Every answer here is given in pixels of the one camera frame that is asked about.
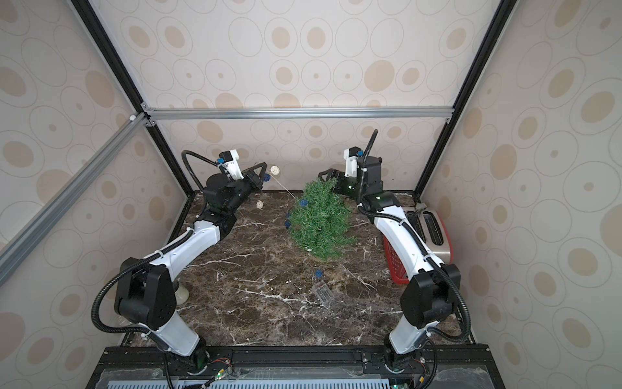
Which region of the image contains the red silver toaster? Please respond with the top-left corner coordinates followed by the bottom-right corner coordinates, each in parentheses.
top-left (382, 208), bottom-right (454, 285)

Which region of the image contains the clear plastic battery box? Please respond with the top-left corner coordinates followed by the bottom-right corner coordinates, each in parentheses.
top-left (312, 281), bottom-right (335, 308)

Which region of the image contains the left diagonal aluminium frame bar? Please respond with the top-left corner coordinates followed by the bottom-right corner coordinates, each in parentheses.
top-left (1, 113), bottom-right (147, 284)

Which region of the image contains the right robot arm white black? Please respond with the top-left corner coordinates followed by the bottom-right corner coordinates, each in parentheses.
top-left (318, 131), bottom-right (471, 373)

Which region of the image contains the clear jar black lid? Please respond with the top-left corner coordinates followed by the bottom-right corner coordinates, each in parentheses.
top-left (175, 284), bottom-right (190, 306)

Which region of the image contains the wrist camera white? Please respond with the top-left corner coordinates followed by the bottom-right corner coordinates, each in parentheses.
top-left (343, 147), bottom-right (364, 178)
top-left (216, 149), bottom-right (243, 181)

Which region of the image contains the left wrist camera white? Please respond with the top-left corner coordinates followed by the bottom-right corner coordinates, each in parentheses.
top-left (216, 149), bottom-right (243, 181)

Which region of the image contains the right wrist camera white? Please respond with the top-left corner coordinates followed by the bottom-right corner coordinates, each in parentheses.
top-left (343, 147), bottom-right (364, 178)

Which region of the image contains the small green christmas tree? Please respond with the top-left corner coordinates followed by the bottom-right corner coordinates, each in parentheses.
top-left (285, 178), bottom-right (354, 261)

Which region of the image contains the horizontal aluminium frame bar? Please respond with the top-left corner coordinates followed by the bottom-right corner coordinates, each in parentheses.
top-left (147, 106), bottom-right (454, 120)

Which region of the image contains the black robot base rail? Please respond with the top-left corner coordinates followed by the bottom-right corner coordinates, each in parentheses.
top-left (87, 345), bottom-right (505, 388)

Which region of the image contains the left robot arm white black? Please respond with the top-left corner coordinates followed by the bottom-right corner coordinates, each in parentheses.
top-left (91, 150), bottom-right (267, 374)

